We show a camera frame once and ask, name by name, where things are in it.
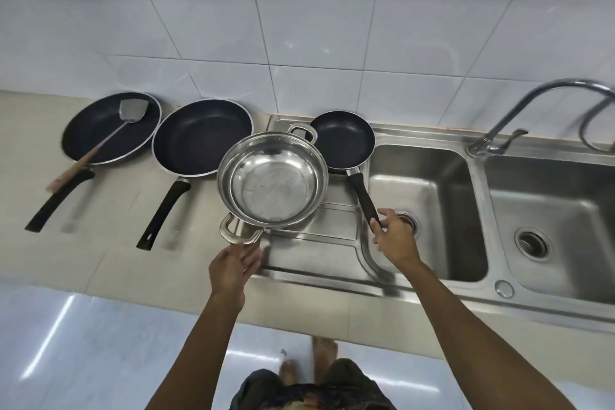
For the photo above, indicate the curved chrome faucet pipe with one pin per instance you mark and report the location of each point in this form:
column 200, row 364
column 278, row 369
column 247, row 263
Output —
column 587, row 128

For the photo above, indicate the large black frying pan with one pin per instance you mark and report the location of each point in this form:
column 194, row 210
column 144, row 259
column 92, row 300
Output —
column 91, row 133

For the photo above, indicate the person's left forearm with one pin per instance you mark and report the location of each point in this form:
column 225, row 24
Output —
column 202, row 352

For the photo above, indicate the person's right hand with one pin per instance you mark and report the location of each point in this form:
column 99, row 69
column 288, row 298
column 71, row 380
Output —
column 398, row 241

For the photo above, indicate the person's right fingers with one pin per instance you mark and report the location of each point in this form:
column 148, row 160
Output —
column 386, row 222

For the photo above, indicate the chrome gooseneck faucet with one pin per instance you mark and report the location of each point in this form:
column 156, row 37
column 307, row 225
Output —
column 521, row 102

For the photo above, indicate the person's foot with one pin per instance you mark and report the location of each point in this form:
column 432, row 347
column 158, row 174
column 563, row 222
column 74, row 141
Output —
column 325, row 354
column 287, row 371

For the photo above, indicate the person's left foot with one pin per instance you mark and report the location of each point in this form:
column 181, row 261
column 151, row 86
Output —
column 287, row 371

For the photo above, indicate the small black frying pan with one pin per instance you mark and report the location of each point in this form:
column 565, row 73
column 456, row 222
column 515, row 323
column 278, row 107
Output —
column 342, row 139

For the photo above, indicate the person's right forearm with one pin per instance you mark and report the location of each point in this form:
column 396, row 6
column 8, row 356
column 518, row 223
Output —
column 475, row 333

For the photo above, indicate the person's dark patterned shorts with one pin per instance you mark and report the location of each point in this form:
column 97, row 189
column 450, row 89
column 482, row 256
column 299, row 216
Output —
column 346, row 390

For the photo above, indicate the person's left fingers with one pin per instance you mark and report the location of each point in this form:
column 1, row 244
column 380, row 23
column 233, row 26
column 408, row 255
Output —
column 251, row 255

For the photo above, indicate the stainless steel double sink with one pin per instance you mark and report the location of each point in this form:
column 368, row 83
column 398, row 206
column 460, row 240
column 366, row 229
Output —
column 432, row 184

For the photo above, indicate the person's left hand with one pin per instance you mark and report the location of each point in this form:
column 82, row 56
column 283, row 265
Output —
column 229, row 273

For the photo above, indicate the round sink drain strainer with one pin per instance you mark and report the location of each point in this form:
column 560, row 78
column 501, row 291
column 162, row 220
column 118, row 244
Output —
column 409, row 222
column 532, row 245

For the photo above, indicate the medium black frying pan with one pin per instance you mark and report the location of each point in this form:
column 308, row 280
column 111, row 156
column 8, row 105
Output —
column 202, row 138

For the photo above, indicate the small round steel sink cap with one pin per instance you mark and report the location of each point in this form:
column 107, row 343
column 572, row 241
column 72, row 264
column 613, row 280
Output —
column 504, row 289

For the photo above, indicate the person's right foot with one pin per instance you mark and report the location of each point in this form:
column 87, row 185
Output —
column 325, row 354

